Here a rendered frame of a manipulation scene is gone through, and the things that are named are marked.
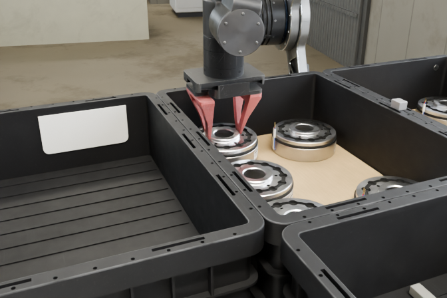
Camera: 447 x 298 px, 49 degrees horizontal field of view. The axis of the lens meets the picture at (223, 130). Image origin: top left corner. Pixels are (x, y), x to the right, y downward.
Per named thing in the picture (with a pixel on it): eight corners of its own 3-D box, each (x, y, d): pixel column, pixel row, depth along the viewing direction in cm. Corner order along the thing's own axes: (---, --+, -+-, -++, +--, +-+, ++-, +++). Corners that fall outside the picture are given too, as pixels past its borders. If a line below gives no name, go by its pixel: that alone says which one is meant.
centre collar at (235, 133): (203, 132, 75) (202, 129, 75) (232, 128, 77) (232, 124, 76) (214, 146, 71) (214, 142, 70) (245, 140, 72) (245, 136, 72)
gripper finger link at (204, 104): (247, 142, 72) (249, 82, 68) (201, 150, 69) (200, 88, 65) (229, 124, 77) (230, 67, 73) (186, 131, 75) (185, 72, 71)
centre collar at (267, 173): (230, 171, 66) (230, 167, 66) (263, 166, 68) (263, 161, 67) (243, 189, 62) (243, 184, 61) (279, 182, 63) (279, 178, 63)
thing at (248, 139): (181, 131, 76) (181, 128, 76) (241, 122, 80) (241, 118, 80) (203, 159, 68) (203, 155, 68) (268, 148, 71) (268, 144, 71)
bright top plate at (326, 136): (262, 126, 82) (262, 123, 81) (314, 118, 85) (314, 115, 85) (292, 151, 73) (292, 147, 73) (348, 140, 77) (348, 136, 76)
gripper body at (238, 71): (265, 87, 69) (267, 36, 66) (197, 97, 66) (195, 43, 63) (246, 73, 75) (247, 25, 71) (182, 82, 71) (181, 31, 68)
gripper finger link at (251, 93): (261, 139, 72) (263, 79, 68) (216, 148, 70) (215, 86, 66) (243, 122, 78) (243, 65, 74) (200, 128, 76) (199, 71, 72)
